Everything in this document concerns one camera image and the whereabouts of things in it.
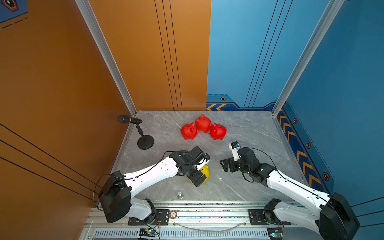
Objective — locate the right aluminium corner post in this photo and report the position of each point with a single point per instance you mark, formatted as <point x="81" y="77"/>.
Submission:
<point x="328" y="16"/>

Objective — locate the silver metal post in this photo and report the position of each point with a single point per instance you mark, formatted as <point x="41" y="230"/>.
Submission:
<point x="180" y="195"/>

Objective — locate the left aluminium corner post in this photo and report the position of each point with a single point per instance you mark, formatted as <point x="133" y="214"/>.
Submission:
<point x="101" y="42"/>

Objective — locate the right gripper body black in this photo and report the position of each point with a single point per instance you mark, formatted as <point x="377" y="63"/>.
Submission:
<point x="245" y="169"/>

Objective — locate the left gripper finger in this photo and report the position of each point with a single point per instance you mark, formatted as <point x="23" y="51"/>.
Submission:
<point x="198" y="179"/>
<point x="205" y="160"/>

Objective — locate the red piggy bank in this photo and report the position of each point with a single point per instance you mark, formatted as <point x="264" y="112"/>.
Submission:
<point x="217" y="132"/>
<point x="189" y="131"/>
<point x="203" y="123"/>

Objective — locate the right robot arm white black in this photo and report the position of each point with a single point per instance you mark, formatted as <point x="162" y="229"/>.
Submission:
<point x="330" y="216"/>

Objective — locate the yellow piggy bank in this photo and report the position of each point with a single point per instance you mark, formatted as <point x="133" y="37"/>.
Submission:
<point x="205" y="170"/>

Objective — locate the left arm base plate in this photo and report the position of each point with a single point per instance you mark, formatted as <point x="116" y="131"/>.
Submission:
<point x="161" y="218"/>

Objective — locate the left circuit board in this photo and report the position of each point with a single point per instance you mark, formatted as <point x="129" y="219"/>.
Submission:
<point x="147" y="234"/>

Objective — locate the right circuit board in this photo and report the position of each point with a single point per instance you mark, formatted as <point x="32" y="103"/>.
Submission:
<point x="275" y="233"/>

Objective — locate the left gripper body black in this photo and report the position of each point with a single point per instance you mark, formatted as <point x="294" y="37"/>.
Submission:
<point x="193" y="169"/>

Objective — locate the circuit board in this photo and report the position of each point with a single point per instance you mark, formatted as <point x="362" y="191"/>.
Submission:
<point x="275" y="233"/>
<point x="147" y="234"/>

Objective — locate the aluminium corner post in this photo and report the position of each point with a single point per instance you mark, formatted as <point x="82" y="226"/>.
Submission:
<point x="101" y="42"/>
<point x="328" y="16"/>

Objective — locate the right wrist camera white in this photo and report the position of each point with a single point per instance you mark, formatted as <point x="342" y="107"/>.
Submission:
<point x="234" y="147"/>

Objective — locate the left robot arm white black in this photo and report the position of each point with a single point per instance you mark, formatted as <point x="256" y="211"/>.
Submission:
<point x="118" y="195"/>

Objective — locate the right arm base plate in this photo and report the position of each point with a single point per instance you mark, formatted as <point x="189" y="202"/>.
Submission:
<point x="257" y="218"/>

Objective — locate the black microphone on stand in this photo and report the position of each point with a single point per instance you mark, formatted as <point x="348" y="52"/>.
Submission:
<point x="145" y="142"/>

